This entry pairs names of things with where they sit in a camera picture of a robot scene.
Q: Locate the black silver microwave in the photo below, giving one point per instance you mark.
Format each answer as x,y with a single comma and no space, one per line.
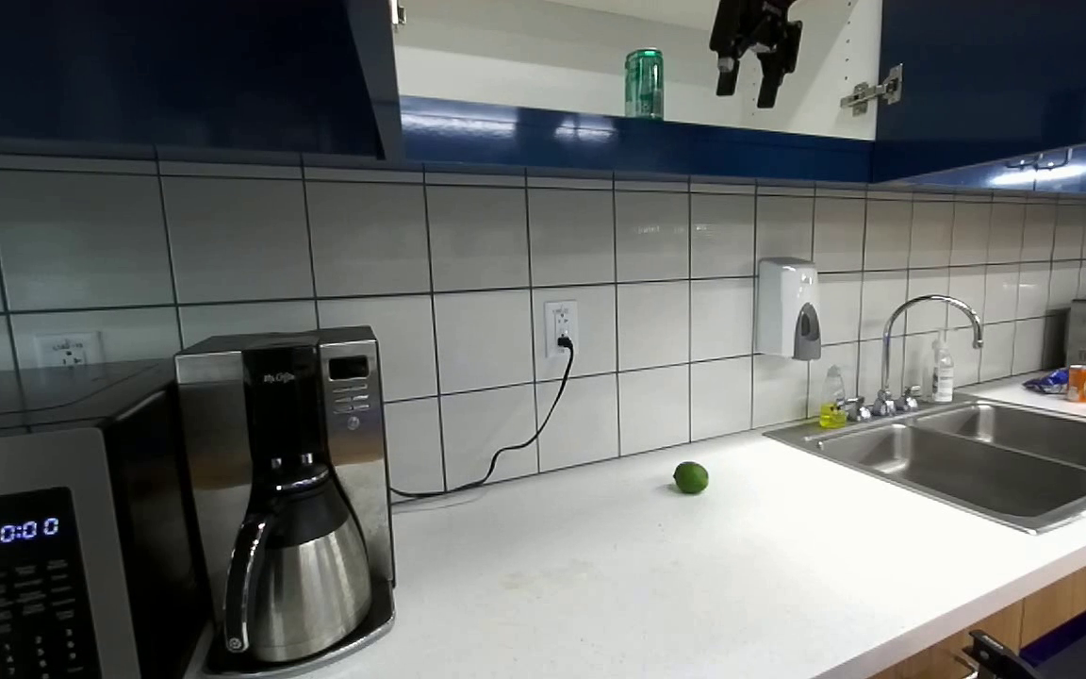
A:
29,553

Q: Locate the white wall soap dispenser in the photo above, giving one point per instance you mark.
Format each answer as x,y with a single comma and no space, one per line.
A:
790,308

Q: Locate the closed blue wall cabinet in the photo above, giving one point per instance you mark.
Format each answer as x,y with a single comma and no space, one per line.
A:
152,77

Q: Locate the chrome gooseneck faucet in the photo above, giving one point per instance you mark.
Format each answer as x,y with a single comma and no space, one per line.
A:
890,343

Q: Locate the steel coffee carafe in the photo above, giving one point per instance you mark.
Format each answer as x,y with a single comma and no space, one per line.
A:
311,585

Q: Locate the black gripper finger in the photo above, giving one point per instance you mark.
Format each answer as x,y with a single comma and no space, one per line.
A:
729,69
776,69

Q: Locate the colourful small item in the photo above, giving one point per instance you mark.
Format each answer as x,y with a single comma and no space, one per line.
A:
1048,381

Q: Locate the white wall outlet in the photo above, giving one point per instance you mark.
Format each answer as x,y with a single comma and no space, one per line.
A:
70,351
559,323

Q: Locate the orange cup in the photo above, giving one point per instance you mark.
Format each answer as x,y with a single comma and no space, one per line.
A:
1084,381

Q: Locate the open blue cabinet door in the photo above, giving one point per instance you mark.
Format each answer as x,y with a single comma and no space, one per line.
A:
1008,87

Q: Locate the yellow dish soap bottle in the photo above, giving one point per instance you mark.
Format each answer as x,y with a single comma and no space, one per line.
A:
832,415

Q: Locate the metal door hinge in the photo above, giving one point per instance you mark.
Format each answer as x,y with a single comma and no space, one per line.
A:
876,92

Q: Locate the stainless steel sink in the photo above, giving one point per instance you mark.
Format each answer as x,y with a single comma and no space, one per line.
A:
981,472

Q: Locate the wooden base cabinet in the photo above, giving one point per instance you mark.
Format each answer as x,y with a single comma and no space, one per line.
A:
1071,597

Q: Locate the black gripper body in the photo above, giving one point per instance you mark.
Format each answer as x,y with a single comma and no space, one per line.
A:
756,21

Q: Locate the black silver coffee maker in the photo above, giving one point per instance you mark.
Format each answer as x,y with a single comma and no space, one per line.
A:
347,415

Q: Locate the green sprite can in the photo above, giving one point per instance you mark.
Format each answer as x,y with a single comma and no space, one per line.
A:
647,84

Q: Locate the dark blue black object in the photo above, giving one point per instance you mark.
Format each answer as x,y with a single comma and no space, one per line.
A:
1084,648

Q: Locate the small clear bottle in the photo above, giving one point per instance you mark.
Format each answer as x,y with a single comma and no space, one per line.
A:
942,380

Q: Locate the open white blue cabinet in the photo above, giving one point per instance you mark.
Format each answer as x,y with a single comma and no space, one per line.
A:
505,77

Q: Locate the green lime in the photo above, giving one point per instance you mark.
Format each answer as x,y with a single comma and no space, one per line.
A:
690,475

